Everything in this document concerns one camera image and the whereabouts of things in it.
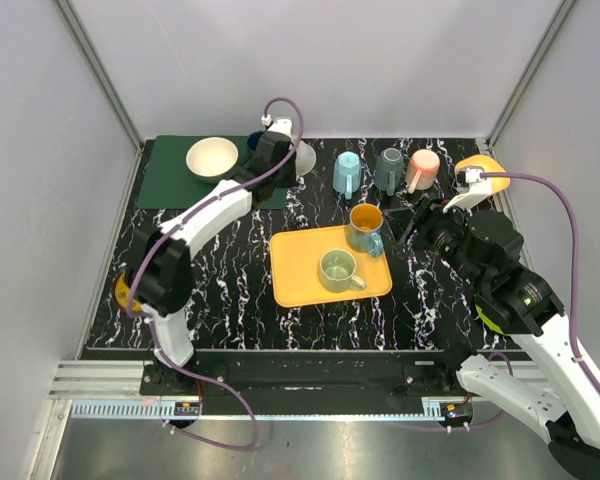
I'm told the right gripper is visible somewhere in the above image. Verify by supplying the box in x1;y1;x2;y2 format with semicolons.
381;192;486;290

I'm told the pale blue-grey mug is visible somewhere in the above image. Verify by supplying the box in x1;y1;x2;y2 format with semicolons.
295;140;316;177

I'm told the pink mug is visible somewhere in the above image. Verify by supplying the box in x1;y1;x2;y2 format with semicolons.
406;149;440;194

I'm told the grey-blue faceted mug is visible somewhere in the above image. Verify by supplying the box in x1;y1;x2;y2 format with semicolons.
374;147;404;196

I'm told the light blue faceted mug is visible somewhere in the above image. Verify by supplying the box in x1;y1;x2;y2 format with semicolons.
332;151;362;200

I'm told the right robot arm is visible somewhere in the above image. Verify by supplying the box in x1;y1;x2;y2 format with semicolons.
383;197;600;479

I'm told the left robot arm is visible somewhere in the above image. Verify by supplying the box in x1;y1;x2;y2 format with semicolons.
124;119;299;396

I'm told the orange-inside blue floral mug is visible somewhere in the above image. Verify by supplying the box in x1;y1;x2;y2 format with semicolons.
346;203;384;258

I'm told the dark blue mug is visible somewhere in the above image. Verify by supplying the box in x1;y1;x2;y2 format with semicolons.
246;130;263;152

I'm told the pale green mug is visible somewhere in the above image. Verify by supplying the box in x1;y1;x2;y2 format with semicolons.
319;249;367;293

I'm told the white bowl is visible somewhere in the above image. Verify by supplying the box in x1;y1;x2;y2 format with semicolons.
185;137;239;184

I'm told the yellow plastic tray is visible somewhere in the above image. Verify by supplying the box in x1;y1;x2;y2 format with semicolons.
270;225;393;308

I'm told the yellow square dish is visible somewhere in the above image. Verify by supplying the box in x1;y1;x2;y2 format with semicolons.
454;154;511;193

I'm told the lime green plate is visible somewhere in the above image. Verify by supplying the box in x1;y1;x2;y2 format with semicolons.
474;304;506;334

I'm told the yellow patterned saucer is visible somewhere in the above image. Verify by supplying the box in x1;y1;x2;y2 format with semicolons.
113;273;142;315

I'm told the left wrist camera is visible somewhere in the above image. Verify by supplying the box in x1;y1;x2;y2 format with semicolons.
261;114;296;142

